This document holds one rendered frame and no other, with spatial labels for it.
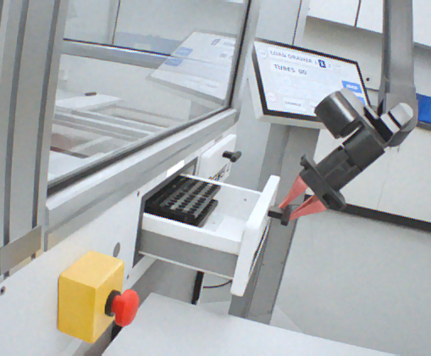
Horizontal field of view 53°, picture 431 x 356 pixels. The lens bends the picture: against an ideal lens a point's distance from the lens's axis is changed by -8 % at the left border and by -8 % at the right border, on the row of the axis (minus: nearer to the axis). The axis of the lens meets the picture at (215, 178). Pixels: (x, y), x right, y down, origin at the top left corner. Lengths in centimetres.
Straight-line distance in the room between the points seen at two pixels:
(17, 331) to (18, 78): 22
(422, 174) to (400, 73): 319
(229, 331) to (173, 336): 9
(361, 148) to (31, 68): 53
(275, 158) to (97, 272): 129
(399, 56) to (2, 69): 67
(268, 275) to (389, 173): 223
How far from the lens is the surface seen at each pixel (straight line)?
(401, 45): 85
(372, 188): 392
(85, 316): 48
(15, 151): 35
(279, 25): 243
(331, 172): 74
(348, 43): 444
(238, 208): 89
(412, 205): 404
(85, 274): 47
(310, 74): 168
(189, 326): 68
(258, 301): 192
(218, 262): 66
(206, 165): 94
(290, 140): 167
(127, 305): 47
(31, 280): 43
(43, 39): 36
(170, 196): 75
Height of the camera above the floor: 115
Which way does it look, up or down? 16 degrees down
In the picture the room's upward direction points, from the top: 11 degrees clockwise
